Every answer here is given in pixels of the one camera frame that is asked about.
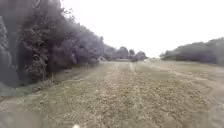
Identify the mown dry grass track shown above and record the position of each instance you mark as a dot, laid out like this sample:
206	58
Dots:
133	96

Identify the robot's own part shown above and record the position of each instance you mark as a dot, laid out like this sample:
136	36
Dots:
76	126

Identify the row of dark trees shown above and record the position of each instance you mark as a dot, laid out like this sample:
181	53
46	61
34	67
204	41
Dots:
43	43

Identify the low tree line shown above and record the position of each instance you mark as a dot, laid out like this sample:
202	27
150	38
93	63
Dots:
200	51

